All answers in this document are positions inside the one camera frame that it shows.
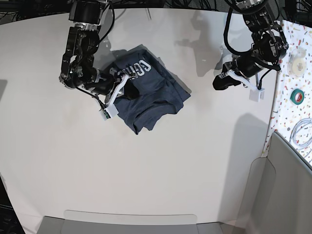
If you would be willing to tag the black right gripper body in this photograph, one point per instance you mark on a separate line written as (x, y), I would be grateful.
(105, 82)

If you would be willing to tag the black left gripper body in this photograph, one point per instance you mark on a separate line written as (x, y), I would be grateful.
(245, 65)

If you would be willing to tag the dark blue t-shirt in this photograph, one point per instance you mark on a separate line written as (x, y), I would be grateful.
(160, 92)

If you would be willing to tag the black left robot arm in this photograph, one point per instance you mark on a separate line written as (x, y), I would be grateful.
(268, 48)

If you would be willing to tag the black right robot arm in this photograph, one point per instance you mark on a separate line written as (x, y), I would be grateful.
(77, 70)

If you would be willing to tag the green tape roll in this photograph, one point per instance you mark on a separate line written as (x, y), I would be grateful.
(297, 96)

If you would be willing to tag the terrazzo pattern side table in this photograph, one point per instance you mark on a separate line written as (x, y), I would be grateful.
(293, 122)

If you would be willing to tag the grey bin right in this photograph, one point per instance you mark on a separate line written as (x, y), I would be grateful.
(278, 194)

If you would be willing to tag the grey bin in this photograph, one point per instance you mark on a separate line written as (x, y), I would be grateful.
(278, 194)
(78, 222)

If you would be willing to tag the grey bin bottom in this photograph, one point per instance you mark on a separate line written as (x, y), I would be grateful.
(78, 222)

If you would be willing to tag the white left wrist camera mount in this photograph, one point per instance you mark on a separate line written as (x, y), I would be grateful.
(256, 90)

